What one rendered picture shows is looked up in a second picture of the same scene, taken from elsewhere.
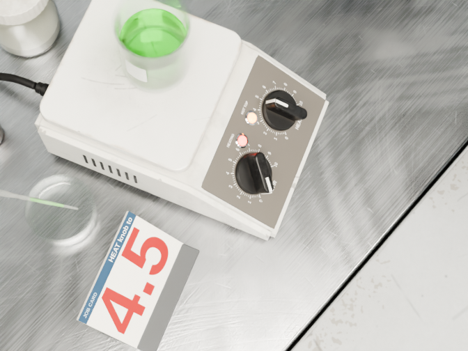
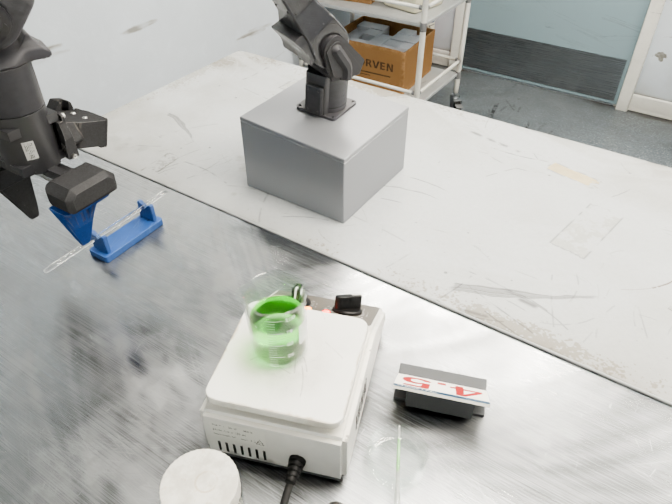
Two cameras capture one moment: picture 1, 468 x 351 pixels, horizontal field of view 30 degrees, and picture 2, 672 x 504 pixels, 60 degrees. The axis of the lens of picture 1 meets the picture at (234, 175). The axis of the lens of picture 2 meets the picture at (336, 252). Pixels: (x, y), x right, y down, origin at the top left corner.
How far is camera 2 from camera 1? 0.50 m
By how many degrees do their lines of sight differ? 51
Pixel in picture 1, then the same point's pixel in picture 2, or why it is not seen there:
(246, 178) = (353, 310)
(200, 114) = (319, 316)
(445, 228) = (349, 247)
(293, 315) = (428, 309)
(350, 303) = (411, 283)
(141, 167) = (363, 363)
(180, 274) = (422, 371)
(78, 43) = (267, 404)
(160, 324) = (463, 378)
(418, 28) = (213, 265)
